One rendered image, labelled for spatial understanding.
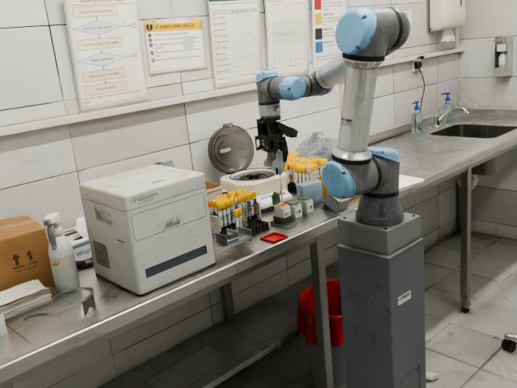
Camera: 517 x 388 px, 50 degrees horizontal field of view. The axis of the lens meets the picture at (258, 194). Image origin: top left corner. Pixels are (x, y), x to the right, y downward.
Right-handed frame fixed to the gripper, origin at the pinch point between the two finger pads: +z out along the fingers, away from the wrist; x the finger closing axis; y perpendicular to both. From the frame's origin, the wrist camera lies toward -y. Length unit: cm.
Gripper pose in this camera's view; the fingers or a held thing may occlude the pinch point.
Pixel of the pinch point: (279, 171)
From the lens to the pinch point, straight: 198.3
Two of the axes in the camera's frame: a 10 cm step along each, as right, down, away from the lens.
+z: 1.0, 9.6, 2.7
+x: 6.9, 1.3, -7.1
